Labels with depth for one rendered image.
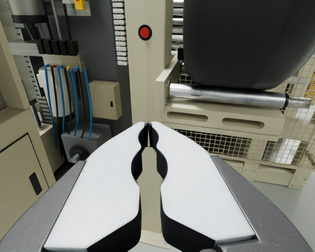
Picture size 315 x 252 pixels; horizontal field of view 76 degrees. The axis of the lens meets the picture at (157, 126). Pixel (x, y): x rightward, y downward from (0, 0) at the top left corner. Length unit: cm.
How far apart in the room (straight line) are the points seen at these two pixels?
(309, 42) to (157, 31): 39
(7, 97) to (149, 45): 42
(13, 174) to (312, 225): 155
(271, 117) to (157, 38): 41
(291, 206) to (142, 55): 138
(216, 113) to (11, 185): 58
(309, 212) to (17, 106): 165
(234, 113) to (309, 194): 129
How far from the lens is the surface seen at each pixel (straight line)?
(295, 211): 167
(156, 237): 130
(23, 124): 62
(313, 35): 52
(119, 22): 73
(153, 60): 70
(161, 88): 60
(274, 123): 67
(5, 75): 61
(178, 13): 108
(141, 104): 77
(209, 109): 63
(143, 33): 69
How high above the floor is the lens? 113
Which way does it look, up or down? 31 degrees down
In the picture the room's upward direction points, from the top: straight up
